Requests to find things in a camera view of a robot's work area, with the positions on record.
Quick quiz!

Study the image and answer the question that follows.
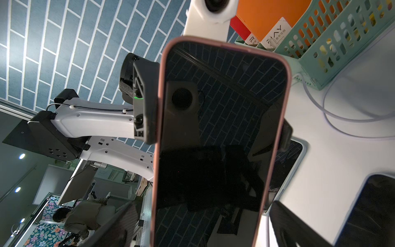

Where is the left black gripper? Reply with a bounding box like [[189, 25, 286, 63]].
[[119, 53, 159, 145]]

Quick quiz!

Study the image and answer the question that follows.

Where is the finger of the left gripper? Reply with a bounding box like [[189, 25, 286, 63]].
[[277, 119, 293, 151]]

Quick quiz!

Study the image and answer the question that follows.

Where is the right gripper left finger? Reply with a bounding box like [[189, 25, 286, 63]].
[[80, 202, 139, 247]]

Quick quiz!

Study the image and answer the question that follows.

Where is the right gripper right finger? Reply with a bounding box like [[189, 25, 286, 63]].
[[270, 201, 332, 247]]

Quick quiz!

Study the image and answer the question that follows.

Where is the phone green case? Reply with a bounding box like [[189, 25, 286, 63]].
[[262, 137, 309, 215]]

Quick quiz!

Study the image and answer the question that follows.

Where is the phone white cable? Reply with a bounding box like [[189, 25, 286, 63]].
[[296, 73, 395, 140]]

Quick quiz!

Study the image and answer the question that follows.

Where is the phone pink case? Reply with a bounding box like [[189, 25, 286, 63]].
[[150, 36, 291, 247]]

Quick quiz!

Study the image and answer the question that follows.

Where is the phone blue case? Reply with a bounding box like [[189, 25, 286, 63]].
[[335, 174, 395, 247]]

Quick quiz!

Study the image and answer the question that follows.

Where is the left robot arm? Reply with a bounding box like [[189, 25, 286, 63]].
[[5, 43, 293, 186]]

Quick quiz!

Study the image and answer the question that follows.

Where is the person in background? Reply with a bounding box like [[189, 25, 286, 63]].
[[52, 198, 116, 240]]

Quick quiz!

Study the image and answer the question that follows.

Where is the green plastic file basket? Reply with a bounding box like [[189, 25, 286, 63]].
[[234, 0, 395, 91]]

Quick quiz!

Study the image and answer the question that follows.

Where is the orange file folder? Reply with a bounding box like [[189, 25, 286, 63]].
[[236, 0, 311, 49]]

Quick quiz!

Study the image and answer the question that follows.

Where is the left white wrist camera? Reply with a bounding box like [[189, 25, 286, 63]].
[[183, 0, 239, 42]]

